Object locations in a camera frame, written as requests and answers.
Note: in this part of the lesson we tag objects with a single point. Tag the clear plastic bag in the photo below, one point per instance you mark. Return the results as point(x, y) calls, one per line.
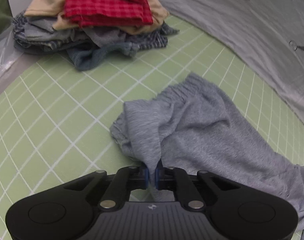
point(12, 61)

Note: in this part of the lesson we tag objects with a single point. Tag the grey sweatpants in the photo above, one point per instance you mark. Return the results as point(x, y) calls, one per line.
point(194, 125)

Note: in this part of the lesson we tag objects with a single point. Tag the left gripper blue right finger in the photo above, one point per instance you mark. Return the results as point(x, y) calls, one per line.
point(160, 176)

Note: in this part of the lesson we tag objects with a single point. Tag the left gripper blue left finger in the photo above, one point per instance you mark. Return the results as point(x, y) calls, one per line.
point(143, 177)

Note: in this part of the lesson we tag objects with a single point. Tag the light grey garment in pile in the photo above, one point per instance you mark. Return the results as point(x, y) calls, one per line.
point(41, 32)

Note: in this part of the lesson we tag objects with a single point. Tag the beige garment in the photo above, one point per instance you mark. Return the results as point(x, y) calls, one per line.
point(54, 10)

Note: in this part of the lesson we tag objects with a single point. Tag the red checked shirt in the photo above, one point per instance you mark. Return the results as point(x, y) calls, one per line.
point(109, 13)

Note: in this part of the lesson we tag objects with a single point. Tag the dark blue denim garment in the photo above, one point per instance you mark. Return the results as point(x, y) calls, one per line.
point(87, 56)

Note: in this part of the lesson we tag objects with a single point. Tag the blue plaid shirt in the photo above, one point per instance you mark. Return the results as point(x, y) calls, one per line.
point(155, 39)

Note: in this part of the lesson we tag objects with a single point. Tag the green grid cutting mat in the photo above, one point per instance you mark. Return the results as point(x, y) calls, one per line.
point(54, 120)

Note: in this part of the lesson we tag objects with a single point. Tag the grey printed bed sheet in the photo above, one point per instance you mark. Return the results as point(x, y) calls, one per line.
point(268, 35)

